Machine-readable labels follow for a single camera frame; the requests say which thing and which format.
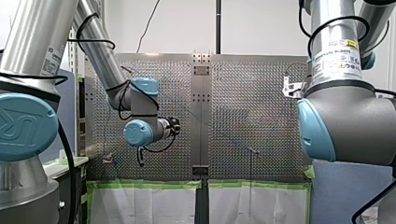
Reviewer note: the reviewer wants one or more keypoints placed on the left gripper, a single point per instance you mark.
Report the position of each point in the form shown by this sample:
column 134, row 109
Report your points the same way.
column 173, row 126

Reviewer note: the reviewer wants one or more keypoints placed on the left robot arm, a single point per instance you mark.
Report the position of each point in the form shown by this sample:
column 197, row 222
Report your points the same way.
column 31, row 46

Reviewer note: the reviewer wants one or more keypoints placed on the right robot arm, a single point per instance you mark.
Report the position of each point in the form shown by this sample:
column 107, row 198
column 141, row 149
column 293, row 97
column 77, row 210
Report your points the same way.
column 348, row 124

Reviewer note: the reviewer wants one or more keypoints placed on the black upright pole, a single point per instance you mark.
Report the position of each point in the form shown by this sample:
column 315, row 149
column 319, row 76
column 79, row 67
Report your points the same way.
column 218, row 25

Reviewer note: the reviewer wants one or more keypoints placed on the dark cabinet with pale top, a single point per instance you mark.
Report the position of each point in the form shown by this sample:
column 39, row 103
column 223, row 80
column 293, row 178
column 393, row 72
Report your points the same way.
column 67, row 174

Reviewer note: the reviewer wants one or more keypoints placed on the grey board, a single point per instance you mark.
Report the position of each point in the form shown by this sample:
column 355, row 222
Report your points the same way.
column 342, row 193

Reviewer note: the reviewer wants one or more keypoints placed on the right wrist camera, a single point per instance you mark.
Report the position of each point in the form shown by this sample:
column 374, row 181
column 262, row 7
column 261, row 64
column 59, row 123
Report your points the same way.
column 291, row 88

